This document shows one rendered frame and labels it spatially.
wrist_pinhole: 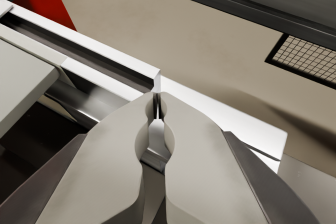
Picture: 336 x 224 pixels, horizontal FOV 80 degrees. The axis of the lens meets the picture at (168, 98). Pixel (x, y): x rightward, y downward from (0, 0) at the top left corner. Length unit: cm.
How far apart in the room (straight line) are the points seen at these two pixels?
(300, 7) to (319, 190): 22
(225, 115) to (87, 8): 179
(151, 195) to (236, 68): 132
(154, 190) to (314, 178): 18
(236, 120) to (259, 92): 126
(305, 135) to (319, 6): 113
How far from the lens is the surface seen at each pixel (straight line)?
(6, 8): 21
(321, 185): 29
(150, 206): 20
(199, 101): 16
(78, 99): 17
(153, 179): 21
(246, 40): 166
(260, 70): 152
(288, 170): 27
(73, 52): 17
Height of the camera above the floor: 111
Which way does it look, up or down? 62 degrees down
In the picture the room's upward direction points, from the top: 2 degrees clockwise
